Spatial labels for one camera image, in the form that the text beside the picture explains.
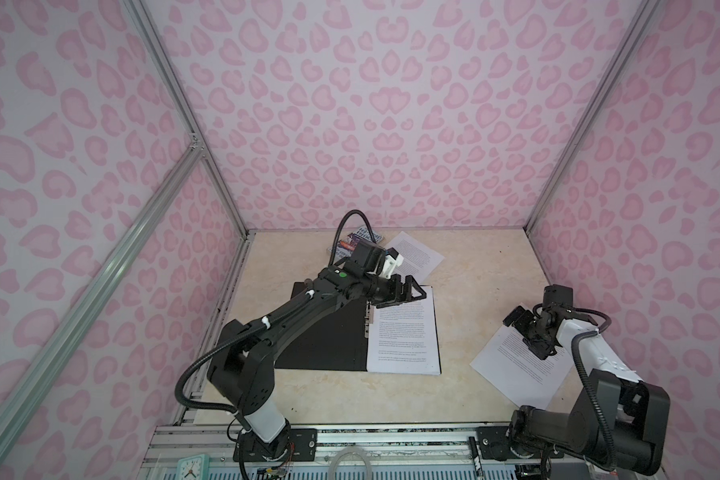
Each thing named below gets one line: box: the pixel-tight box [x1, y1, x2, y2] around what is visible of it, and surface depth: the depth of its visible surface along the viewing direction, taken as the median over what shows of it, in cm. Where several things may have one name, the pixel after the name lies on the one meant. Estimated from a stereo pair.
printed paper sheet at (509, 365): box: [469, 325, 575, 409], surface depth 88 cm
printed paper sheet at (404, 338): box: [367, 285, 441, 376], surface depth 92 cm
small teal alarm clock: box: [176, 454, 210, 480], surface depth 70 cm
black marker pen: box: [468, 436, 483, 480], surface depth 73 cm
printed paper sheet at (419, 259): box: [385, 231, 445, 284], surface depth 116 cm
